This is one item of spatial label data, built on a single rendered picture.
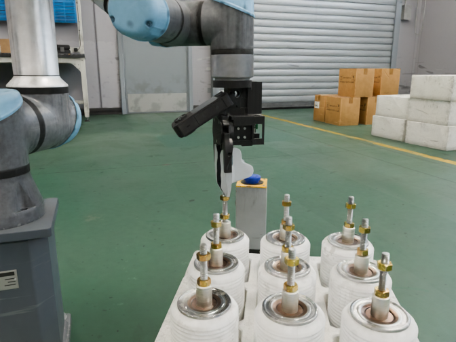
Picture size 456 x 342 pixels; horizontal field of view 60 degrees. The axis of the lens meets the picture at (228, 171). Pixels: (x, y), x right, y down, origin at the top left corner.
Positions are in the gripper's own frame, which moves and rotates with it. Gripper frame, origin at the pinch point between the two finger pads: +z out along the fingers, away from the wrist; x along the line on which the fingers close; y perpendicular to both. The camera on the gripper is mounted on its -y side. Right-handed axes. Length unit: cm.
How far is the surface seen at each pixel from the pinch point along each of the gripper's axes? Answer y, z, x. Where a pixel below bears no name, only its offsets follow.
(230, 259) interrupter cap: -1.1, 9.6, -10.8
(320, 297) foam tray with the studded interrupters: 14.4, 17.1, -14.5
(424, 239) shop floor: 80, 35, 36
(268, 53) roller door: 192, -49, 507
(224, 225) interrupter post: 0.4, 7.4, -1.1
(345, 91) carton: 217, -1, 326
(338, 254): 19.1, 10.7, -11.5
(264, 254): 7.1, 12.0, -5.6
